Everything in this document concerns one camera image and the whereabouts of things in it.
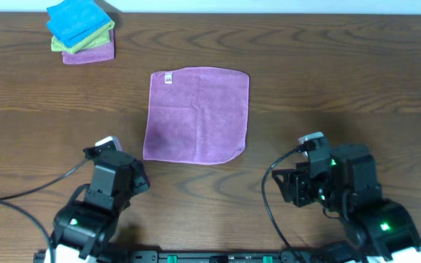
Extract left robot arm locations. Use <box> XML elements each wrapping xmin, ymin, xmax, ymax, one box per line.
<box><xmin>45</xmin><ymin>147</ymin><xmax>150</xmax><ymax>262</ymax></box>

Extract folded purple cloth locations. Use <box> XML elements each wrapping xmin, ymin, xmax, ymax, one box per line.
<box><xmin>62</xmin><ymin>29</ymin><xmax>115</xmax><ymax>65</ymax></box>

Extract white cloth label tag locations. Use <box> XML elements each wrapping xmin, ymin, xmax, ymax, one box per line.
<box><xmin>164</xmin><ymin>72</ymin><xmax>173</xmax><ymax>84</ymax></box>

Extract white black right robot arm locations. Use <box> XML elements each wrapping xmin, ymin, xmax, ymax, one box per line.
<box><xmin>269</xmin><ymin>142</ymin><xmax>421</xmax><ymax>262</ymax></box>

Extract folded blue cloth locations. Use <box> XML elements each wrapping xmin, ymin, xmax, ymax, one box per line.
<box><xmin>47</xmin><ymin>0</ymin><xmax>114</xmax><ymax>47</ymax></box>

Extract folded green cloth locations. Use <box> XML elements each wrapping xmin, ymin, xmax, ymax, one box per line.
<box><xmin>50</xmin><ymin>20</ymin><xmax>115</xmax><ymax>54</ymax></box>

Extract purple microfiber cloth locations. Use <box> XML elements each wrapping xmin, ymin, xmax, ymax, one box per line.
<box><xmin>143</xmin><ymin>67</ymin><xmax>250</xmax><ymax>165</ymax></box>

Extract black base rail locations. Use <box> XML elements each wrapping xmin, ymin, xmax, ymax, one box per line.
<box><xmin>33</xmin><ymin>248</ymin><xmax>328</xmax><ymax>263</ymax></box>

